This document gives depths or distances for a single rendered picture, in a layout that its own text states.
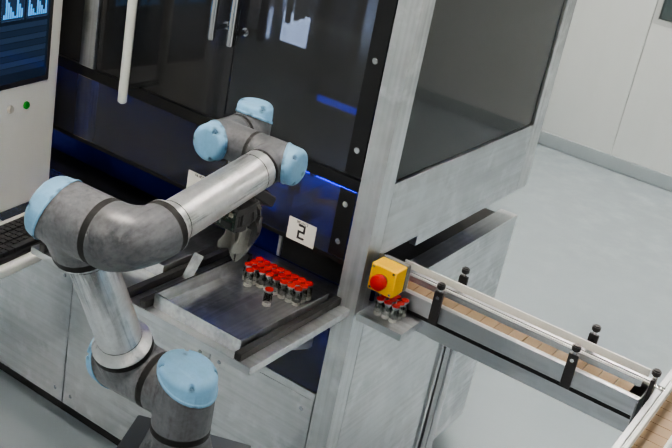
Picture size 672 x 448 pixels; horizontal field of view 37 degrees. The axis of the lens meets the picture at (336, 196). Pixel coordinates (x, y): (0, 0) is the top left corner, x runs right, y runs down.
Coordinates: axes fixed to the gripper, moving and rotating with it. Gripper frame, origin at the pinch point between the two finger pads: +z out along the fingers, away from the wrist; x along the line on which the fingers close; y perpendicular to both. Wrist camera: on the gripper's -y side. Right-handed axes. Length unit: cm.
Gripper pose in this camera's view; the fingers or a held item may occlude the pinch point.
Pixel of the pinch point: (237, 254)
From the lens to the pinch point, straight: 216.0
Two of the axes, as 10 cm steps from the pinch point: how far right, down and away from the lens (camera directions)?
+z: -1.8, 9.1, 3.8
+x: 8.2, 3.5, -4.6
